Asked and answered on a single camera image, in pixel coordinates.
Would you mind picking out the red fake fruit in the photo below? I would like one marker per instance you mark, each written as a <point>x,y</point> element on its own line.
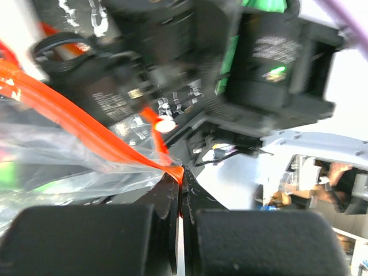
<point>19,176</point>

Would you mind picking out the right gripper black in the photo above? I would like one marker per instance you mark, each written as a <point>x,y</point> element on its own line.
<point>107,82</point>

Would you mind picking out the clear zip top bag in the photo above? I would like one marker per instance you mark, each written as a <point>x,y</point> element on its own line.
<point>43,127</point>

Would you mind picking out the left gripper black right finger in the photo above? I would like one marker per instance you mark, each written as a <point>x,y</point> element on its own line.
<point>193,198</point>

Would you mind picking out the green cloth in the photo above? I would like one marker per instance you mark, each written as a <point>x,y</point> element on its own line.
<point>239,46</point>

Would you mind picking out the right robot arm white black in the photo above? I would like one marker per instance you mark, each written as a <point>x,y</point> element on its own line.
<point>246,69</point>

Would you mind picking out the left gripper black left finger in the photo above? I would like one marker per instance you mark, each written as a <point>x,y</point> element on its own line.
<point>145,233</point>

